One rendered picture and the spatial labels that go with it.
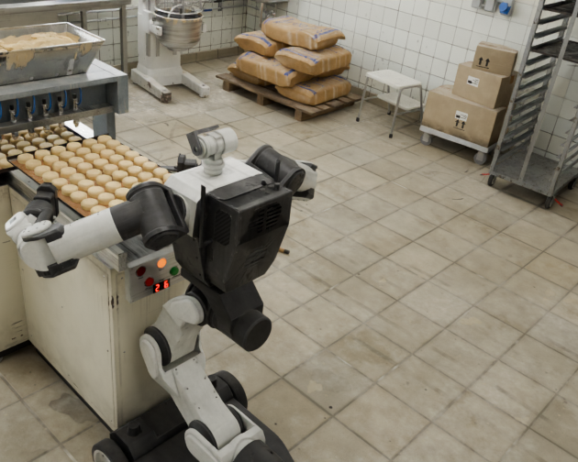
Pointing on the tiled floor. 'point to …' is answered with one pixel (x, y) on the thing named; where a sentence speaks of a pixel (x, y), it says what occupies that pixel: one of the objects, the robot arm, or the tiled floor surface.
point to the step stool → (394, 93)
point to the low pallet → (268, 94)
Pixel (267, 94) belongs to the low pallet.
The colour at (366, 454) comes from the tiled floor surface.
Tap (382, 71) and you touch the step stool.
